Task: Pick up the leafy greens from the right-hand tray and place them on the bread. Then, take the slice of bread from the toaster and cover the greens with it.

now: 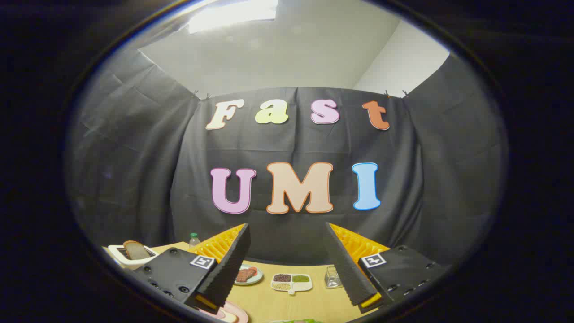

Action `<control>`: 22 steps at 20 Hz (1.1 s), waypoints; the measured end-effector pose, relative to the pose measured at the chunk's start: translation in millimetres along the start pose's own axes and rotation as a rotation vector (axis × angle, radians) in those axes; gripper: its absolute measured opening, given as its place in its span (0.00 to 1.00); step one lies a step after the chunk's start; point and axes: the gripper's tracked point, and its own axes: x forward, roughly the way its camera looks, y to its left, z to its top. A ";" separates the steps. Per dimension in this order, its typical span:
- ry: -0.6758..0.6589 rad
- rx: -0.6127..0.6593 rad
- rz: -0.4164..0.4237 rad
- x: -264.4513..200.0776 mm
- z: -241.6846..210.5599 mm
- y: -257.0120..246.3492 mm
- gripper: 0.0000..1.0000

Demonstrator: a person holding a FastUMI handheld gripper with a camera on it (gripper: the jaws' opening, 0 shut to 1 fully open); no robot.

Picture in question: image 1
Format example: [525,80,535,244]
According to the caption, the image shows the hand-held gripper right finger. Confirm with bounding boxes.
[323,222,452,314]

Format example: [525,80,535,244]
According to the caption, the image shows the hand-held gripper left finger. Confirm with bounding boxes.
[133,223,252,314]

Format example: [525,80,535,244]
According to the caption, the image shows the brown bread slice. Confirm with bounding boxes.
[123,240,151,261]

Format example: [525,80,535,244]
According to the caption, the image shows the clear glass cup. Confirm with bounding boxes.
[324,266,344,289]

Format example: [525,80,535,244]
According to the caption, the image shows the pale green round plate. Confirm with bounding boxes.
[233,264,264,286]

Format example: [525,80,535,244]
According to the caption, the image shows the pink plate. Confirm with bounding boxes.
[200,301,249,323]

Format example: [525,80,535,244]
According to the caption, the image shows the white divided seasoning dish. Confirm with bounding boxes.
[270,273,313,296]

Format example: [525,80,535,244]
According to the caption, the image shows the white toaster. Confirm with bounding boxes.
[108,242,159,270]

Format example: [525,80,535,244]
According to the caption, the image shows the black backdrop cloth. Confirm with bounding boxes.
[67,47,509,266]

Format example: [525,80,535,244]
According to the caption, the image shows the ceiling light panel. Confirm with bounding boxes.
[187,0,279,35]

